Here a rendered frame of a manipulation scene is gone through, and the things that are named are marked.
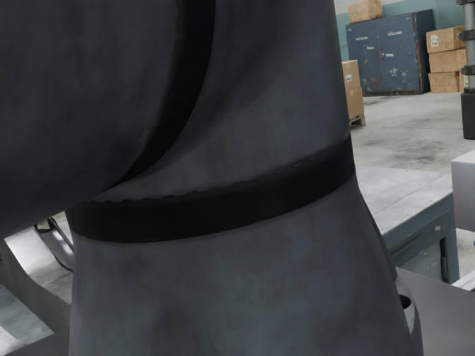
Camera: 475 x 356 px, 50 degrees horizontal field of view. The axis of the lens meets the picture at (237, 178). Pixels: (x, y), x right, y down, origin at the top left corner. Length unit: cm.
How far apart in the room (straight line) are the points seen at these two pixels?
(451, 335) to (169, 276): 14
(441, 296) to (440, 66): 729
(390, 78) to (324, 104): 769
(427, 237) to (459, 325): 94
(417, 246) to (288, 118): 101
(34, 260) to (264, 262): 77
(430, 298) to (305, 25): 16
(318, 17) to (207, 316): 10
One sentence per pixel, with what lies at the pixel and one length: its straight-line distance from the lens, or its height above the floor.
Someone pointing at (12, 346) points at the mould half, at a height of 86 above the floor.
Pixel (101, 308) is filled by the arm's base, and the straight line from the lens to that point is 18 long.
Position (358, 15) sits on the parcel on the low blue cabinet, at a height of 122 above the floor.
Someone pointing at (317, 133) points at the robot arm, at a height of 114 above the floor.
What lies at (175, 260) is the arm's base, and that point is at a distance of 16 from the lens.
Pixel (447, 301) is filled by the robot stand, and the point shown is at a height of 104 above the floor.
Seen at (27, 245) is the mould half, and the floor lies 91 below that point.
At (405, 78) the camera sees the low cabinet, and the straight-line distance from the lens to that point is 772.
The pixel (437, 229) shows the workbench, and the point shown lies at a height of 70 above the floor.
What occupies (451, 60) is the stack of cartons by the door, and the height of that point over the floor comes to 42.
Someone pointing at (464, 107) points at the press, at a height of 29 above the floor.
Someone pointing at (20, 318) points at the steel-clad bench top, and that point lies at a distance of 96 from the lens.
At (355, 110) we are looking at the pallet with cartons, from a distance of 586.
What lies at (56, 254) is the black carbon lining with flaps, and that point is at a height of 89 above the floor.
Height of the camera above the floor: 118
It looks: 15 degrees down
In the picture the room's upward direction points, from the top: 11 degrees counter-clockwise
